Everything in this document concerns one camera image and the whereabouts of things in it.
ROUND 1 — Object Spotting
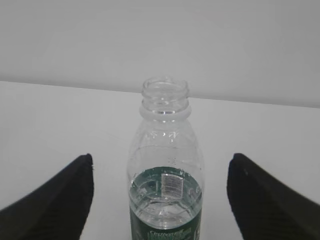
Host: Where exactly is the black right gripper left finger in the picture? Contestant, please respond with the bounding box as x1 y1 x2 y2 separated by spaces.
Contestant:
0 154 94 240

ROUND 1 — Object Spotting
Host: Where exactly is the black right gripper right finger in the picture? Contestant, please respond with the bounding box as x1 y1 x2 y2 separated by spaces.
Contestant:
226 153 320 240

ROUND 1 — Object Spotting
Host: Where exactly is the clear water bottle green label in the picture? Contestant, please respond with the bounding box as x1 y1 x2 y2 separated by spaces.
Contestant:
126 76 205 240

